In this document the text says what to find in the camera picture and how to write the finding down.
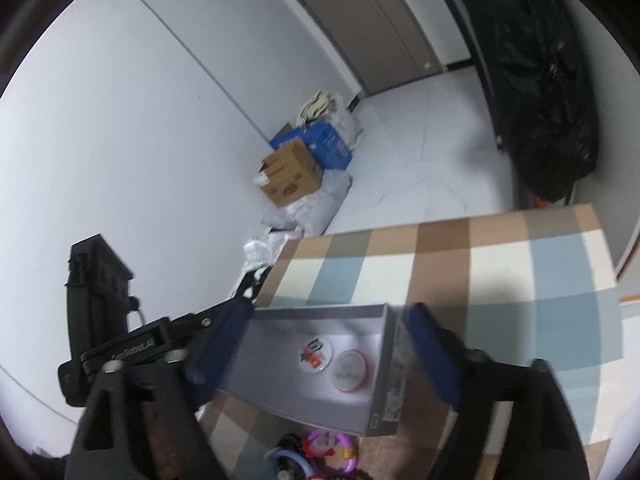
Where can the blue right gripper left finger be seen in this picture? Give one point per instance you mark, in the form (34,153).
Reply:
(213,346)

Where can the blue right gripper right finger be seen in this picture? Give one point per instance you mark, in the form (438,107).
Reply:
(440,353)

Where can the white round badge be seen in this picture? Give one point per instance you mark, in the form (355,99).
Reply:
(315,355)

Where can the grey open shoe box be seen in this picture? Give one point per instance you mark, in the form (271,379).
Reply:
(265,371)

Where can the silver plastic bag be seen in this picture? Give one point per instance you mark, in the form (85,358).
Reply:
(264,250)

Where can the checkered table cloth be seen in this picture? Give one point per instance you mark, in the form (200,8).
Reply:
(536,284)

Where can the grey plastic parcel bag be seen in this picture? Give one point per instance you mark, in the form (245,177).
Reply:
(313,213)

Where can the brown cardboard box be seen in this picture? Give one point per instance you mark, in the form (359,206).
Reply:
(289,174)

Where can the blue cardboard box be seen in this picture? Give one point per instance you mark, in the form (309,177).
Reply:
(323,142)

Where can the black large backpack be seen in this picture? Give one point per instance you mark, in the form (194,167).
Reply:
(545,103)

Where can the white bag with clothes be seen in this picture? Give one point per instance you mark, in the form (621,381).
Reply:
(331,109)

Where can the grey door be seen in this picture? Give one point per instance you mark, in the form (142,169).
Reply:
(380,41)

